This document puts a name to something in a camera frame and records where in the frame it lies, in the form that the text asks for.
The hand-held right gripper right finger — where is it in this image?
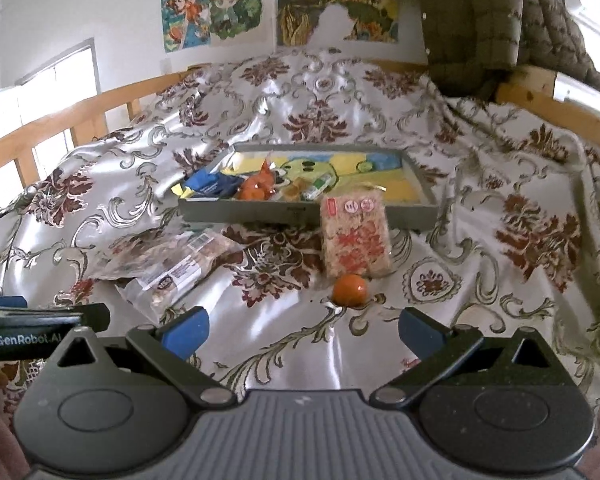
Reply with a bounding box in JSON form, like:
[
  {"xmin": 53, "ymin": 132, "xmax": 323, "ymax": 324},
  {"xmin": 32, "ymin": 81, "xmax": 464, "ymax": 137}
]
[{"xmin": 369, "ymin": 306, "xmax": 557, "ymax": 408}]

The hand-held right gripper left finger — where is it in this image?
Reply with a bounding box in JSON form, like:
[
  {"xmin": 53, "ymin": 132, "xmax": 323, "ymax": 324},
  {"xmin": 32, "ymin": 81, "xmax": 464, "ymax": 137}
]
[{"xmin": 45, "ymin": 306, "xmax": 238, "ymax": 408}]

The clear meat snack packet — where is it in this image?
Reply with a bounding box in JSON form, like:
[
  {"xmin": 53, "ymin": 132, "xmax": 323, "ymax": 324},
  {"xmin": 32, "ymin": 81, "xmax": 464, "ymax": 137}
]
[{"xmin": 87, "ymin": 228, "xmax": 247, "ymax": 282}]

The small orange ball snack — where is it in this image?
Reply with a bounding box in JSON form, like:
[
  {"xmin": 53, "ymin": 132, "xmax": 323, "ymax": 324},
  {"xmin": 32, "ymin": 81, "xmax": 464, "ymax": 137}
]
[{"xmin": 332, "ymin": 273, "xmax": 369, "ymax": 307}]

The red print rice cracker packet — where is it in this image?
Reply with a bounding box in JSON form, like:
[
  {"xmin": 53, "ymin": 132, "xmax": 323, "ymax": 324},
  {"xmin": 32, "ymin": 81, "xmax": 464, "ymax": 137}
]
[{"xmin": 320, "ymin": 192, "xmax": 394, "ymax": 279}]

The blue snack packet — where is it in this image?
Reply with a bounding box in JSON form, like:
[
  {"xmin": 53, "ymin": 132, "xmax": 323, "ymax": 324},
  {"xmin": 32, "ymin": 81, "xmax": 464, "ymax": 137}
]
[{"xmin": 184, "ymin": 169, "xmax": 247, "ymax": 199}]

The grey tray with cartoon picture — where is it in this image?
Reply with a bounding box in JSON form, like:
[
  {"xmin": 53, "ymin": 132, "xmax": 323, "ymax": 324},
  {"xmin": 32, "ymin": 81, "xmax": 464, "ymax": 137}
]
[{"xmin": 177, "ymin": 142, "xmax": 439, "ymax": 232}]

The orange snack bag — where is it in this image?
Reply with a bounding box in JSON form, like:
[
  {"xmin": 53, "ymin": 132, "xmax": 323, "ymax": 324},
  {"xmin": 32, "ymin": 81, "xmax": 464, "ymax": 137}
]
[{"xmin": 237, "ymin": 160, "xmax": 279, "ymax": 202}]

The person's left leg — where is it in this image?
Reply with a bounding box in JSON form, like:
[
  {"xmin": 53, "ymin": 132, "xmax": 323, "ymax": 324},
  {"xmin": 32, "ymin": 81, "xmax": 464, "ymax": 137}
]
[{"xmin": 0, "ymin": 385, "xmax": 28, "ymax": 480}]

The window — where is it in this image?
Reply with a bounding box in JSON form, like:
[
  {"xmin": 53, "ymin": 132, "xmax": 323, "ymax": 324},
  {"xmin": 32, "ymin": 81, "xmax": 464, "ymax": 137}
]
[{"xmin": 14, "ymin": 39, "xmax": 99, "ymax": 113}]

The floral satin blanket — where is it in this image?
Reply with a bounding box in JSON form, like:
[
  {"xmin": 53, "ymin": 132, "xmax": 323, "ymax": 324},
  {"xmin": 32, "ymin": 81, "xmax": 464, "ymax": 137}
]
[{"xmin": 0, "ymin": 47, "xmax": 600, "ymax": 443}]

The olive quilted jacket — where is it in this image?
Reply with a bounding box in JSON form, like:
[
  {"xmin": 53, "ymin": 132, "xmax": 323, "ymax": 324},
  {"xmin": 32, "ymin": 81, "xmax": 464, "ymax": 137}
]
[{"xmin": 417, "ymin": 0, "xmax": 600, "ymax": 107}]

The orange haired girl poster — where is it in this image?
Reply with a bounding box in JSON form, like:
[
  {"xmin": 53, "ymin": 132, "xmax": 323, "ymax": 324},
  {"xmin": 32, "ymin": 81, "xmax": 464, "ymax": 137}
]
[{"xmin": 162, "ymin": 0, "xmax": 212, "ymax": 54}]

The yellow green landscape poster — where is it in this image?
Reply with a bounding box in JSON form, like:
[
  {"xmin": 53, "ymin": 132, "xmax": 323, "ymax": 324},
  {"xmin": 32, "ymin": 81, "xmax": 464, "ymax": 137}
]
[{"xmin": 339, "ymin": 0, "xmax": 399, "ymax": 44}]

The blond cartoon boy poster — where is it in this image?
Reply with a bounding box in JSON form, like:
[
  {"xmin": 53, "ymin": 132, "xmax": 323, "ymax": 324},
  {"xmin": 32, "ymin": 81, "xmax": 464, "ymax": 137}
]
[{"xmin": 209, "ymin": 0, "xmax": 264, "ymax": 42}]

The swirl painting poster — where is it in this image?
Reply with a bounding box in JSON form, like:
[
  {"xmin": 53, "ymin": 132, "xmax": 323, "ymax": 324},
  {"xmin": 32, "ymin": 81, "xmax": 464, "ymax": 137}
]
[{"xmin": 277, "ymin": 0, "xmax": 342, "ymax": 47}]

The wooden bed frame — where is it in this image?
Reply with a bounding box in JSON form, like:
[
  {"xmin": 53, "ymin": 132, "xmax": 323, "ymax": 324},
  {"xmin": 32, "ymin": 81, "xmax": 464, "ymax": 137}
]
[{"xmin": 0, "ymin": 59, "xmax": 600, "ymax": 192}]

